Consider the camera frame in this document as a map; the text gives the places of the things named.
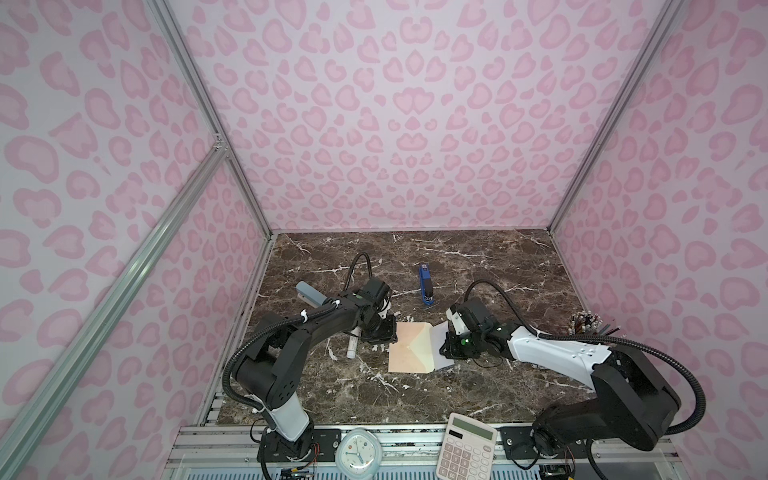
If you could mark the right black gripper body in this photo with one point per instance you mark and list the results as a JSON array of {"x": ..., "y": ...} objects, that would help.
[{"x": 464, "y": 346}]

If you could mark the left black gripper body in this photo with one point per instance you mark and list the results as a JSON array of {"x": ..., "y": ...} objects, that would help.
[{"x": 380, "y": 329}]

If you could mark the white glue stick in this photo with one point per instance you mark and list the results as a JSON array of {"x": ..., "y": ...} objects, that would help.
[{"x": 354, "y": 336}]

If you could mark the beige envelope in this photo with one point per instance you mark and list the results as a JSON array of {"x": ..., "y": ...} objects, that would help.
[{"x": 412, "y": 352}]

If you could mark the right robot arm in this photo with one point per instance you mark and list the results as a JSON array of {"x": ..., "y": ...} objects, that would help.
[{"x": 632, "y": 401}]

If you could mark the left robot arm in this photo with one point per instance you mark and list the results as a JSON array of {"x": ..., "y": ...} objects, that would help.
[{"x": 265, "y": 372}]

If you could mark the light blue box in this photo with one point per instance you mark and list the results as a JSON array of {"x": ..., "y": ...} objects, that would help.
[{"x": 309, "y": 294}]

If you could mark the white calculator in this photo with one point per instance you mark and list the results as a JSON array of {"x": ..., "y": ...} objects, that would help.
[{"x": 467, "y": 449}]

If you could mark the white round clock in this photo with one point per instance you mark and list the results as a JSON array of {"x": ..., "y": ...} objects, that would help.
[{"x": 359, "y": 455}]

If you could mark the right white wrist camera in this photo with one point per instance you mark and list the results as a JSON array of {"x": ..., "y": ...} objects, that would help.
[{"x": 458, "y": 326}]

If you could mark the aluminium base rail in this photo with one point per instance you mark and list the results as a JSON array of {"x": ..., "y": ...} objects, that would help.
[{"x": 409, "y": 452}]

